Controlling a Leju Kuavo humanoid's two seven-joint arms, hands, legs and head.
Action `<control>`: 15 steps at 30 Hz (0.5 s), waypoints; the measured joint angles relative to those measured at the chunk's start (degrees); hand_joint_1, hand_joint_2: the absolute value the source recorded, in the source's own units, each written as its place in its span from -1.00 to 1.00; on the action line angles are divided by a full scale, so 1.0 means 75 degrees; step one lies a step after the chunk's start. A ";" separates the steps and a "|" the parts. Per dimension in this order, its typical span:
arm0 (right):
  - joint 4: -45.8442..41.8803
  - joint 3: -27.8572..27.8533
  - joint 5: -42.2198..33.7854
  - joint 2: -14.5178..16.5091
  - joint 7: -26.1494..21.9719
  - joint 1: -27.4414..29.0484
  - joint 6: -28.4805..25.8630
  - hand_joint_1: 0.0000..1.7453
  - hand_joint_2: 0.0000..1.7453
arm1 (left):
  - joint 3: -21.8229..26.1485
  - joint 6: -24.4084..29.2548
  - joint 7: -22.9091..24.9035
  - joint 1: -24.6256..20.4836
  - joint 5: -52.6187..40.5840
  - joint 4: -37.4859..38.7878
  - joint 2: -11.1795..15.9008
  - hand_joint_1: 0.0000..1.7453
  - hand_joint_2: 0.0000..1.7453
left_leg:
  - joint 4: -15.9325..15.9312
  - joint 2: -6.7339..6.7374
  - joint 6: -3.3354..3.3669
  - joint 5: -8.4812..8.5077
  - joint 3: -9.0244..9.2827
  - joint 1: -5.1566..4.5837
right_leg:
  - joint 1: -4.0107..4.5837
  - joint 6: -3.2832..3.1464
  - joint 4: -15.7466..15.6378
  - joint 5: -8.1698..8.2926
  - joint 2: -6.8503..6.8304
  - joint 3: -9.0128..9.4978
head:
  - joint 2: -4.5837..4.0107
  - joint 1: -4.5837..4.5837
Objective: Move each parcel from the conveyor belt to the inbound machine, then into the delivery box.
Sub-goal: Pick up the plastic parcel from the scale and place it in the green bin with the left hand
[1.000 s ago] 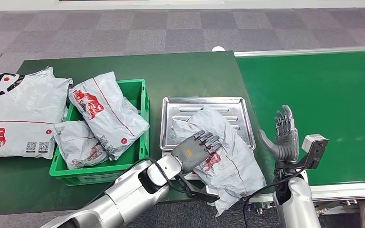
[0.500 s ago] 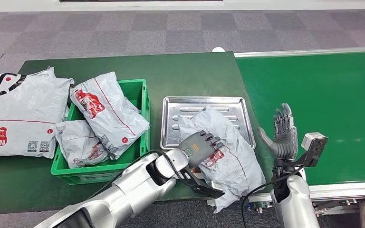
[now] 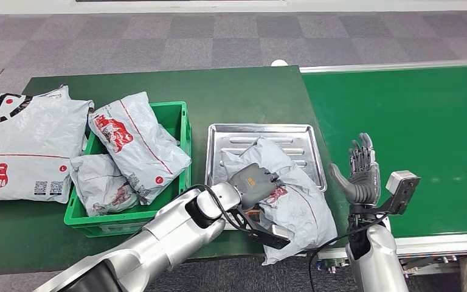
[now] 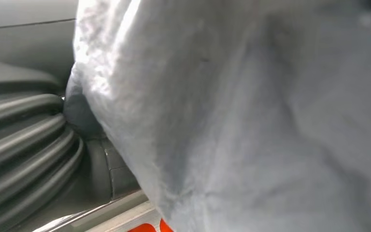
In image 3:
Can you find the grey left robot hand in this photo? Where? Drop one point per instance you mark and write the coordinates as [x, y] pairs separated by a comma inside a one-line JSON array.
[[253, 183]]

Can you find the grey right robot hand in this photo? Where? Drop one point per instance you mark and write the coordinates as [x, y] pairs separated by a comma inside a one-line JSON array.
[[362, 181]]

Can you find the long grey parcel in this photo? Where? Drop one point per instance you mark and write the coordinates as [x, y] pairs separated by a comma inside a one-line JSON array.
[[136, 141]]

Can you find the grey parcel bag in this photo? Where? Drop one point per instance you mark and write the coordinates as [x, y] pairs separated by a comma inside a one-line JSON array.
[[100, 185]]

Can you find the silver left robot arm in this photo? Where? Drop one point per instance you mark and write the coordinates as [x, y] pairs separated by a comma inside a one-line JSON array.
[[157, 241]]

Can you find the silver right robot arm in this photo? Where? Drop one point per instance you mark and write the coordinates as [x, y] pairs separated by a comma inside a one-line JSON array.
[[372, 258]]

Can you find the conveyor connector box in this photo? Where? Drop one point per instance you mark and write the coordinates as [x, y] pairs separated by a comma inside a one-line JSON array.
[[332, 264]]

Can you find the white electronic scale, steel tray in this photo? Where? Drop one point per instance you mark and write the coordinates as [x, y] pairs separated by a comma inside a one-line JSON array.
[[257, 141]]

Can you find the green plastic crate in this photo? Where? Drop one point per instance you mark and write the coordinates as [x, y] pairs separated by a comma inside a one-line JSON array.
[[177, 121]]

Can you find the white round cap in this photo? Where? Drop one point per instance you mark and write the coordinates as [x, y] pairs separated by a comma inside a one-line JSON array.
[[280, 63]]

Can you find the large flat white mailer bag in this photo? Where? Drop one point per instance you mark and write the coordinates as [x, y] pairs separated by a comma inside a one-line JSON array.
[[24, 137]]

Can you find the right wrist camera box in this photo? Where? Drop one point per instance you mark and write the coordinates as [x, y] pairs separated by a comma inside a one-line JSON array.
[[400, 191]]

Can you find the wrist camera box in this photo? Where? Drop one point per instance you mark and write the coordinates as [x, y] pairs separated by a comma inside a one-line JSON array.
[[265, 233], [400, 191]]

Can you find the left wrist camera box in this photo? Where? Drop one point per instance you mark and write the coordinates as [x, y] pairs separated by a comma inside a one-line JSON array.
[[265, 233]]

